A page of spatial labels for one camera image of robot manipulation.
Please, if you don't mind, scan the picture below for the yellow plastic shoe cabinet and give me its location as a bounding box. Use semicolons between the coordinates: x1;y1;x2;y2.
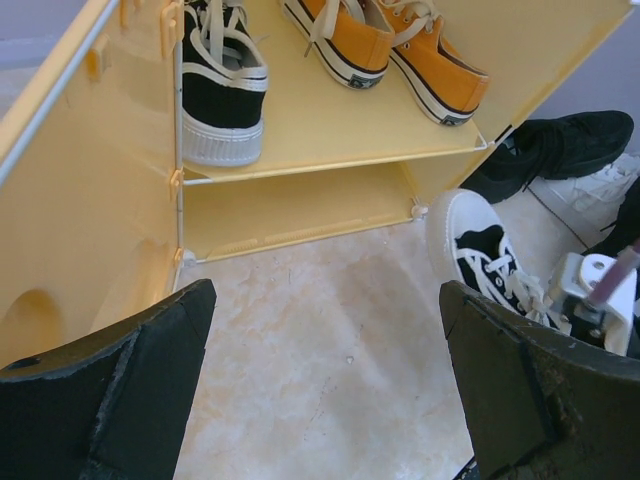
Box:
169;0;639;264

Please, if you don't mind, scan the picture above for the black white canvas sneaker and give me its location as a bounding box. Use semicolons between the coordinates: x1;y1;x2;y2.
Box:
182;1;268;168

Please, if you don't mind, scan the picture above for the orange canvas sneaker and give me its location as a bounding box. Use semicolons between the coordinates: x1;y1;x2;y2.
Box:
280;0;395;90
379;0;490;126

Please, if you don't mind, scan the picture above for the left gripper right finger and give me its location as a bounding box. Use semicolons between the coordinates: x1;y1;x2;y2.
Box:
439;281;639;479

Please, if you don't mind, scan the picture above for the black chunky sneaker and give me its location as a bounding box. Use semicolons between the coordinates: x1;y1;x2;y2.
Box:
461;110;634;204

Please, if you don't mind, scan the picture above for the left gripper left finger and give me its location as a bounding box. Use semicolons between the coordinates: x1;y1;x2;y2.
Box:
1;279;216;479

